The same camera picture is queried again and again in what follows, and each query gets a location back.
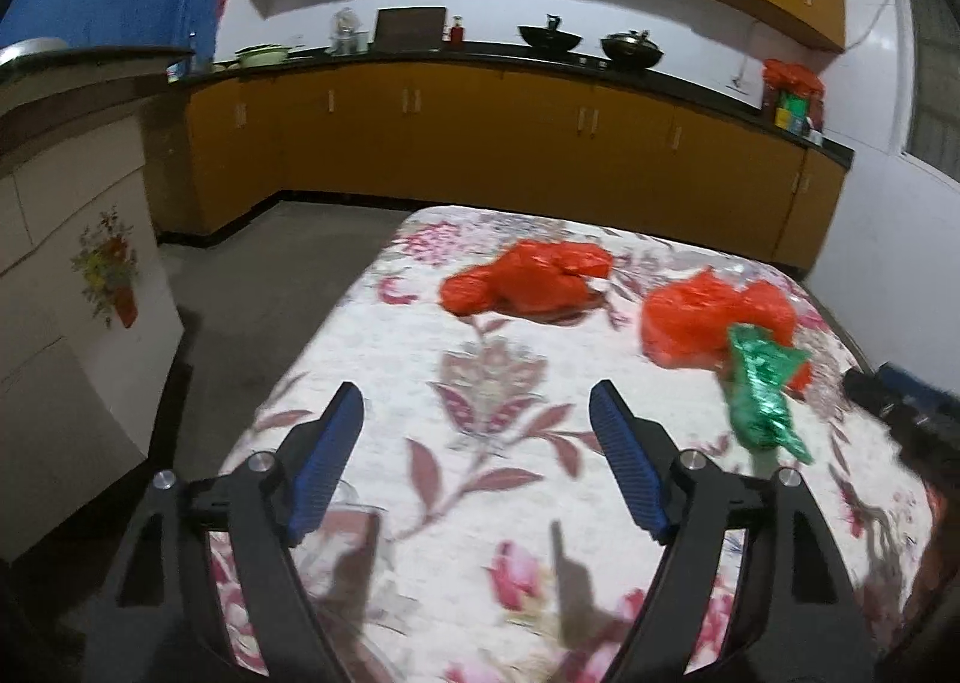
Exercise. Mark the flower wall sticker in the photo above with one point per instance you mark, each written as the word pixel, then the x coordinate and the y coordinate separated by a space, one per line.
pixel 108 263

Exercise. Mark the black wok with handle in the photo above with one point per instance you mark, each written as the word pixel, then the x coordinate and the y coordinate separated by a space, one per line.
pixel 549 40

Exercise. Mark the green plastic wrapper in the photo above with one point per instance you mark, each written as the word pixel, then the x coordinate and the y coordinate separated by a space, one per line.
pixel 760 369

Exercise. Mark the green pot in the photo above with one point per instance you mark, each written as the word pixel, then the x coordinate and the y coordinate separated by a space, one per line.
pixel 262 56

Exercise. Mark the small orange plastic bag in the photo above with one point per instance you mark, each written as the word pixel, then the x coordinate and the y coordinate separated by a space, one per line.
pixel 532 278

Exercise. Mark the black wok with lid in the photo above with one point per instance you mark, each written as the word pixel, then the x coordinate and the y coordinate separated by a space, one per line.
pixel 631 51

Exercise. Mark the red bag over containers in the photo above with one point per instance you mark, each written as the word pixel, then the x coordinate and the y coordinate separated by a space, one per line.
pixel 792 98

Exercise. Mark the glass jar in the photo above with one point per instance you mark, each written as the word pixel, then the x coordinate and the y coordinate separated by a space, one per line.
pixel 348 38

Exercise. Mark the dark cutting board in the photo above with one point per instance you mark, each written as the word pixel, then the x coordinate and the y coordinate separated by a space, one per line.
pixel 402 29

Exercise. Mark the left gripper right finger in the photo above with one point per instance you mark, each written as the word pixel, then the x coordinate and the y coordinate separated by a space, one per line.
pixel 794 615

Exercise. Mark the lower wooden kitchen cabinets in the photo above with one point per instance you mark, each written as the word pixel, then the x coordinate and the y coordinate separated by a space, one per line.
pixel 487 128

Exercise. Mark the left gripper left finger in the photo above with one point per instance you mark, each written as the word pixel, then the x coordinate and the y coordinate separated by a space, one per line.
pixel 159 616

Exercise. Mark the red bottle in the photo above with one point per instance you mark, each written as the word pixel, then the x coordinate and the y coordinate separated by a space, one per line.
pixel 456 34

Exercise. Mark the barred window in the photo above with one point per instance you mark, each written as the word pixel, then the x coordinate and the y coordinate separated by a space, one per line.
pixel 927 107

